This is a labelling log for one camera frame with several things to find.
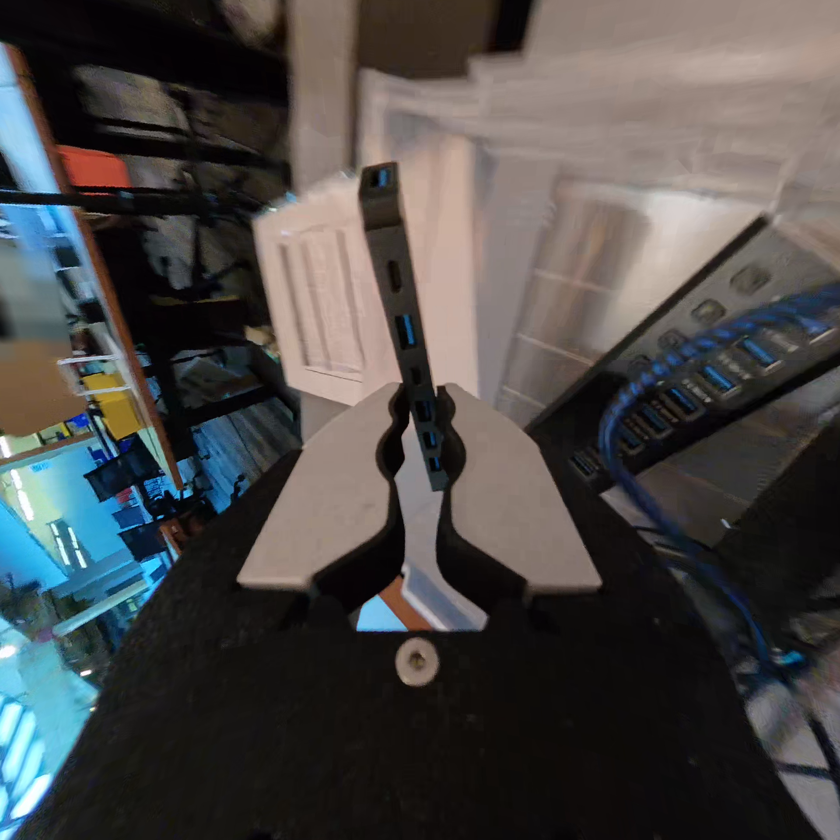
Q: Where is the clear plastic bin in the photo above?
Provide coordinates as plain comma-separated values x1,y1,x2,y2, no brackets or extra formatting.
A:
252,0,840,434

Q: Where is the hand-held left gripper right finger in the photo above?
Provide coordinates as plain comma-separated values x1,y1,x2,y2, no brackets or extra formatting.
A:
437,384,605,598

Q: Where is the blue braided usb cable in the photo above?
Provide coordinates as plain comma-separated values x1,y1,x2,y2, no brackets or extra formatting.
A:
598,287,840,670

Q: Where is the black usb hub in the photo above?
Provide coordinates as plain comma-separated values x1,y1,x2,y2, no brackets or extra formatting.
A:
525,217,840,497

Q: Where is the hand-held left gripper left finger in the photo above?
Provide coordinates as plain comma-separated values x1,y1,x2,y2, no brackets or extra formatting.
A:
237,381,405,594

